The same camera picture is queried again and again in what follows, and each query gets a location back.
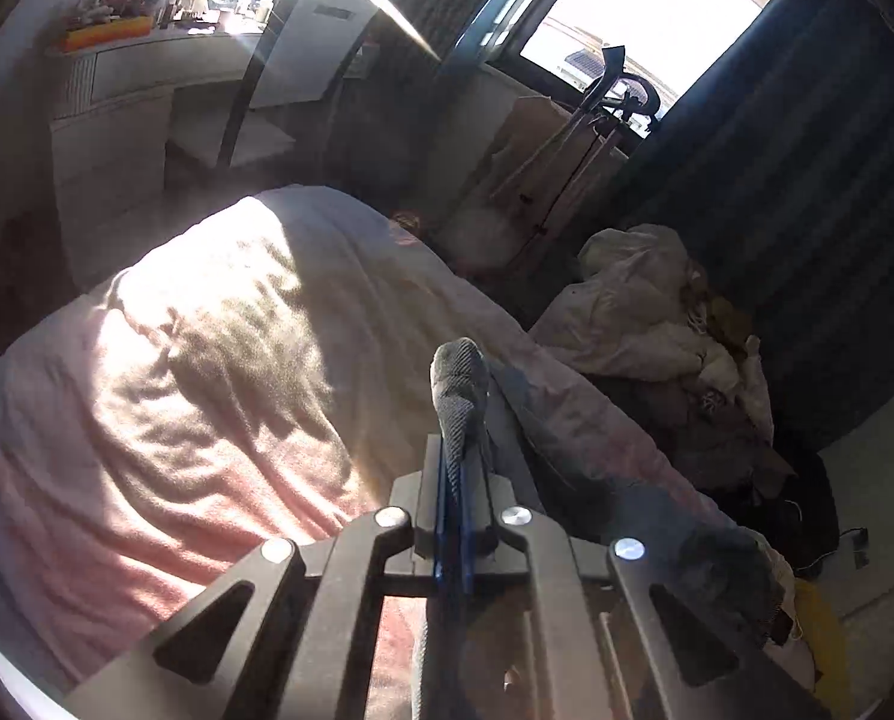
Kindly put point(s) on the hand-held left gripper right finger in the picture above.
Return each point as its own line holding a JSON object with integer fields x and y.
{"x": 481, "y": 540}

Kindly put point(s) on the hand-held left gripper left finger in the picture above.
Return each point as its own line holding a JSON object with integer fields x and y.
{"x": 447, "y": 525}

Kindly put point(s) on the pile of cream clothes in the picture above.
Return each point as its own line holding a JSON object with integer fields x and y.
{"x": 642, "y": 300}

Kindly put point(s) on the pile of dark clothes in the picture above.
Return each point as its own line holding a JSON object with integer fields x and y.
{"x": 792, "y": 495}

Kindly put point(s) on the pink blanket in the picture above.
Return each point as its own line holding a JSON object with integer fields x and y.
{"x": 192, "y": 390}

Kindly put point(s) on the mustard knit cloth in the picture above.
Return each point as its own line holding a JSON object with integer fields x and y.
{"x": 724, "y": 315}

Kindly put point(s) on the yellow cloth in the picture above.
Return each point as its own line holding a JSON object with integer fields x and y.
{"x": 822, "y": 637}

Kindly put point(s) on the dark blue curtain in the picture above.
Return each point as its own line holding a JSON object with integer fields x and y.
{"x": 792, "y": 202}

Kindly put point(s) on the garment steamer stand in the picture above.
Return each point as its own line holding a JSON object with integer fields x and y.
{"x": 612, "y": 64}

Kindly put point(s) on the window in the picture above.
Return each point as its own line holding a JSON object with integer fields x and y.
{"x": 642, "y": 15}

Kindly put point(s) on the white dressing table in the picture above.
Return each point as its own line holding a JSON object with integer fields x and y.
{"x": 117, "y": 75}

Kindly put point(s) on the orange tray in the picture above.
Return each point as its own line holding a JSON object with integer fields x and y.
{"x": 109, "y": 30}

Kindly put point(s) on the dark frame chair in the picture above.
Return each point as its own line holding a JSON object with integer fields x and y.
{"x": 229, "y": 139}

